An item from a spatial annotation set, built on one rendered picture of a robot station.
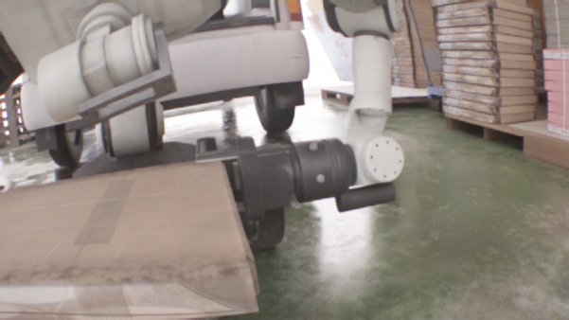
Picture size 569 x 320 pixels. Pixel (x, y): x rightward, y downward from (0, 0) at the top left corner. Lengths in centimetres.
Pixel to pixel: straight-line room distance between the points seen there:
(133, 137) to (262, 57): 86
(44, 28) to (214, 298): 31
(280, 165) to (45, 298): 40
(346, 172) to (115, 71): 38
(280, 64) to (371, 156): 116
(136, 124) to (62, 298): 69
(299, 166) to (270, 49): 114
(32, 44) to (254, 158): 36
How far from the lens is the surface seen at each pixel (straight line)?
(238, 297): 29
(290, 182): 56
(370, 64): 63
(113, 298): 31
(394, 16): 63
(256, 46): 166
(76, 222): 45
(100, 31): 35
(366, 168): 57
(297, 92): 189
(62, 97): 32
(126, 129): 95
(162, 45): 30
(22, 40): 42
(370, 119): 67
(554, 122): 172
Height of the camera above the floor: 38
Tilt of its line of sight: 14 degrees down
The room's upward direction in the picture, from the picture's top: 5 degrees counter-clockwise
